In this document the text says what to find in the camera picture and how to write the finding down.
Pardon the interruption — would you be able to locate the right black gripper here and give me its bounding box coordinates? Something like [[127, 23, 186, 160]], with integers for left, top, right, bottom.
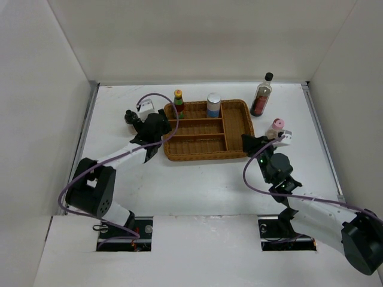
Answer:
[[241, 133, 278, 184]]

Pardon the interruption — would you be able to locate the black cap pepper shaker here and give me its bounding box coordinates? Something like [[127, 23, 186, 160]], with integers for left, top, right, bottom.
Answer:
[[124, 109, 139, 127]]

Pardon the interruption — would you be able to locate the yellow cap sauce bottle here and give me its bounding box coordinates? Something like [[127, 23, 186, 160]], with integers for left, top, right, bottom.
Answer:
[[174, 90, 185, 119]]

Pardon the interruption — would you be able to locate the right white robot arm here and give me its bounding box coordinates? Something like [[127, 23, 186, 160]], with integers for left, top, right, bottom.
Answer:
[[241, 134, 382, 276]]

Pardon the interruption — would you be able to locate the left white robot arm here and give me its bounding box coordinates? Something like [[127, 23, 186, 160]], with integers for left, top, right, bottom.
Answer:
[[65, 109, 172, 239]]

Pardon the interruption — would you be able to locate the pink cap small bottle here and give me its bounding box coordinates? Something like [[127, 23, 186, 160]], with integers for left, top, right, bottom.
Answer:
[[265, 118, 285, 140]]

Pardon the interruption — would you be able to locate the wicker divided tray basket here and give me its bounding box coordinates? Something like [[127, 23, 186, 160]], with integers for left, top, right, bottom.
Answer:
[[164, 99, 255, 161]]

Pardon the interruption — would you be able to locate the tall dark vinegar bottle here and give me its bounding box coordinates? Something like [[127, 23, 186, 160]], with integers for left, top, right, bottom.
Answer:
[[250, 72, 273, 117]]

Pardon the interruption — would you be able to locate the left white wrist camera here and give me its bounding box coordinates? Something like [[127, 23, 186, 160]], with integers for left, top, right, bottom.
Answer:
[[136, 98, 156, 122]]

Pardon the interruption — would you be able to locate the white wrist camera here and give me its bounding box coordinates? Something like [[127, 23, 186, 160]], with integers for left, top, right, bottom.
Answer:
[[274, 130, 293, 147], [136, 98, 156, 122]]

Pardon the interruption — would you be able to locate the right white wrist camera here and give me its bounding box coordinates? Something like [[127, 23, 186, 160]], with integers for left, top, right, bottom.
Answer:
[[274, 130, 293, 147]]

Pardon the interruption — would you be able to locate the right aluminium table rail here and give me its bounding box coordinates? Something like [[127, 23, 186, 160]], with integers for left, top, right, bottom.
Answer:
[[301, 82, 345, 203]]

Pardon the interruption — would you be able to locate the aluminium table rail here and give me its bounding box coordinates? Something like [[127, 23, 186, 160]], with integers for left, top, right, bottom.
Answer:
[[301, 82, 345, 203], [65, 81, 100, 187]]

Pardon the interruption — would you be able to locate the left aluminium table rail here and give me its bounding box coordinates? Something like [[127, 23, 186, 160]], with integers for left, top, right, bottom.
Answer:
[[65, 81, 100, 187]]

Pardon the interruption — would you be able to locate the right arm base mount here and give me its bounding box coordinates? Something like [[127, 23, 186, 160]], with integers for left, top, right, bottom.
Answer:
[[258, 208, 317, 252]]

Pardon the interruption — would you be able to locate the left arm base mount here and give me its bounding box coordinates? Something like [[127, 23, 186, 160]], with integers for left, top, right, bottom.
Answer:
[[92, 216, 154, 252]]

